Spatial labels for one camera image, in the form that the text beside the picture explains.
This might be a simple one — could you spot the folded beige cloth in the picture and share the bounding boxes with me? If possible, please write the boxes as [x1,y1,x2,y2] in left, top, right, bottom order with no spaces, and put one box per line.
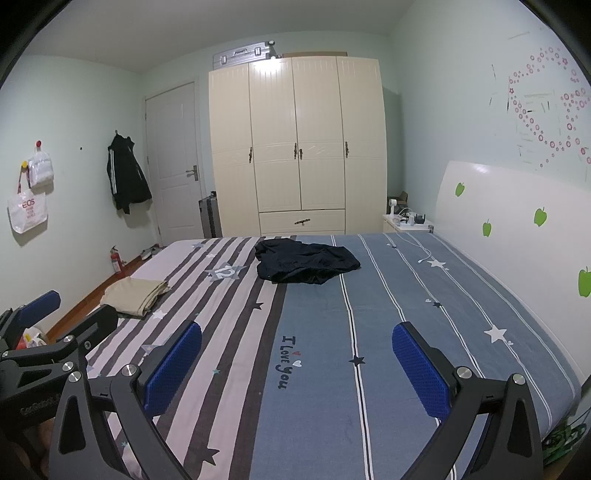
[100,278,171,317]

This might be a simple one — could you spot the pink flower wall stickers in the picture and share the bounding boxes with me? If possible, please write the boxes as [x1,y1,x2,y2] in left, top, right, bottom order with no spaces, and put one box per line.
[508,46,591,164]

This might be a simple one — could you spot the white charging cable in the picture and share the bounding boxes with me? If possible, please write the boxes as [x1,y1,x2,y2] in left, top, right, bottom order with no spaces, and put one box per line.
[397,233,448,266]

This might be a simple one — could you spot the white plastic bag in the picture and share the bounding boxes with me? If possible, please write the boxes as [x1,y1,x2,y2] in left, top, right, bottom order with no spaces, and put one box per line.
[27,141,55,188]

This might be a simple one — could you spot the dark grey suitcase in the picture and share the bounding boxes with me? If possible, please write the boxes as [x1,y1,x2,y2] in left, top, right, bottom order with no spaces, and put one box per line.
[198,191,223,239]

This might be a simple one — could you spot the black hanging jacket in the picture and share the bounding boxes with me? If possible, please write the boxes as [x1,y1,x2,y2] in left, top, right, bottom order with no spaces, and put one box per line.
[107,130,153,215]

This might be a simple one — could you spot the snack packet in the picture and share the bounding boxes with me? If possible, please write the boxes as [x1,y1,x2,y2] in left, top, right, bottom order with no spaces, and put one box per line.
[18,329,47,349]

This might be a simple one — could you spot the cream wardrobe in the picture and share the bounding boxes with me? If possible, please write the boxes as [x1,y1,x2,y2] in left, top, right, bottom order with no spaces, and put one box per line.
[208,56,387,239]

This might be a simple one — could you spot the white nightstand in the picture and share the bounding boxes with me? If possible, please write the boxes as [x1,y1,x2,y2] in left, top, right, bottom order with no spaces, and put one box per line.
[381,213,435,234]

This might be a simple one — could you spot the white door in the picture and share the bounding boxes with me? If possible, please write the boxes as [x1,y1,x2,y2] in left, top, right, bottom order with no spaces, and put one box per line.
[145,82,204,245]

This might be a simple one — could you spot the striped star bedsheet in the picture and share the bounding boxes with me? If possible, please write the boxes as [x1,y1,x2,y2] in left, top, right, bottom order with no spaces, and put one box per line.
[88,233,583,480]

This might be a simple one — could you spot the silver suitcase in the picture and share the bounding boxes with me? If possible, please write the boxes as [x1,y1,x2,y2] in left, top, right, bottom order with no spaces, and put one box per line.
[213,41,279,70]

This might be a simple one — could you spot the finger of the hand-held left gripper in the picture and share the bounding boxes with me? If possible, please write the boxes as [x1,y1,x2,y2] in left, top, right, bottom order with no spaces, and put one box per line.
[0,290,62,354]
[60,305,118,365]

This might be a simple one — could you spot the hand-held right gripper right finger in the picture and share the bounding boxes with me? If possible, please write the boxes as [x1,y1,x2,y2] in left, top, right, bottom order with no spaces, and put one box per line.
[392,322,546,480]

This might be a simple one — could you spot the white tote bag red print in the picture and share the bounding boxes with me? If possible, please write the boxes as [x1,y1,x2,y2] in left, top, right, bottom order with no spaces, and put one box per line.
[7,161,49,234]

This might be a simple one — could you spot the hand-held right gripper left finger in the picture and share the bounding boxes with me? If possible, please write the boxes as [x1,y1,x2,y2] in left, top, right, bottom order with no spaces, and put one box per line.
[46,320,204,480]

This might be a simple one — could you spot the white headboard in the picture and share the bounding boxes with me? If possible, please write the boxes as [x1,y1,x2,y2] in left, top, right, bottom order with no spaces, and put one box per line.
[431,161,591,370]

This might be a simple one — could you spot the dark navy garment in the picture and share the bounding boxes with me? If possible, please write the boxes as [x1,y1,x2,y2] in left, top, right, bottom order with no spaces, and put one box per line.
[255,238,361,285]

